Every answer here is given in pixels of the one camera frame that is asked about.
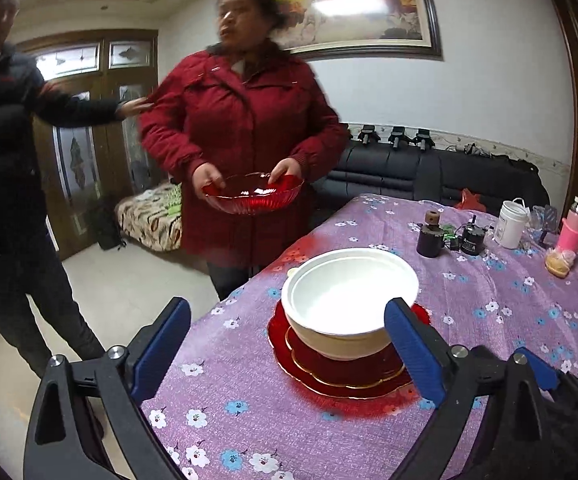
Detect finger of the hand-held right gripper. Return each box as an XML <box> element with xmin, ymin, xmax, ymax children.
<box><xmin>521</xmin><ymin>347</ymin><xmax>578</xmax><ymax>411</ymax></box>

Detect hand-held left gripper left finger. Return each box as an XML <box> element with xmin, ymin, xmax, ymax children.
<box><xmin>23</xmin><ymin>296</ymin><xmax>192</xmax><ymax>480</ymax></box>

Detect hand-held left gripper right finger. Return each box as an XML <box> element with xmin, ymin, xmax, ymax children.
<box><xmin>384</xmin><ymin>297</ymin><xmax>550</xmax><ymax>480</ymax></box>

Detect large cream plastic bowl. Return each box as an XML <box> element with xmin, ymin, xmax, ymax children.
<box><xmin>281</xmin><ymin>247</ymin><xmax>420</xmax><ymax>361</ymax></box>

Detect purple floral tablecloth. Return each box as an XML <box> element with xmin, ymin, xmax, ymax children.
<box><xmin>139</xmin><ymin>192</ymin><xmax>578</xmax><ymax>480</ymax></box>

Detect bag of bread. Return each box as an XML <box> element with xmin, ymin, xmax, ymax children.
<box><xmin>544</xmin><ymin>249</ymin><xmax>577</xmax><ymax>278</ymax></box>

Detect black cylinder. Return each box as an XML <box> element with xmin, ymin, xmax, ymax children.
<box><xmin>415</xmin><ymin>223</ymin><xmax>446</xmax><ymax>259</ymax></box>

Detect black motor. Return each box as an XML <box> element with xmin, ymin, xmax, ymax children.
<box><xmin>456</xmin><ymin>215</ymin><xmax>490</xmax><ymax>256</ymax></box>

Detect black bag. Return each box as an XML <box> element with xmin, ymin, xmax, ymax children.
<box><xmin>91</xmin><ymin>200</ymin><xmax>127</xmax><ymax>251</ymax></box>

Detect pink sleeved bottle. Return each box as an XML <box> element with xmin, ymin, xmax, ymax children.
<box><xmin>555</xmin><ymin>196</ymin><xmax>578</xmax><ymax>253</ymax></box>

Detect white plastic jar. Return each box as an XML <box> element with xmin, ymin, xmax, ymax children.
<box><xmin>491</xmin><ymin>197</ymin><xmax>530</xmax><ymax>250</ymax></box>

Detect red bag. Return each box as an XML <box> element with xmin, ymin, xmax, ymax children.
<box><xmin>456</xmin><ymin>187</ymin><xmax>487</xmax><ymax>211</ymax></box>

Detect red glass bowl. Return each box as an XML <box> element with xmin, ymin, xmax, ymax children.
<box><xmin>201</xmin><ymin>171</ymin><xmax>304</xmax><ymax>216</ymax></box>

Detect black leather sofa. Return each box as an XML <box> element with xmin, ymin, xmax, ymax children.
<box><xmin>314</xmin><ymin>132</ymin><xmax>552</xmax><ymax>221</ymax></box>

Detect wooden glass-paned door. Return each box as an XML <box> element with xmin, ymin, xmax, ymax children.
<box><xmin>16</xmin><ymin>29</ymin><xmax>162</xmax><ymax>261</ymax></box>

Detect framed painting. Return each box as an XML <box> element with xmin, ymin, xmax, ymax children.
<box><xmin>256</xmin><ymin>0</ymin><xmax>444</xmax><ymax>61</ymax></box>

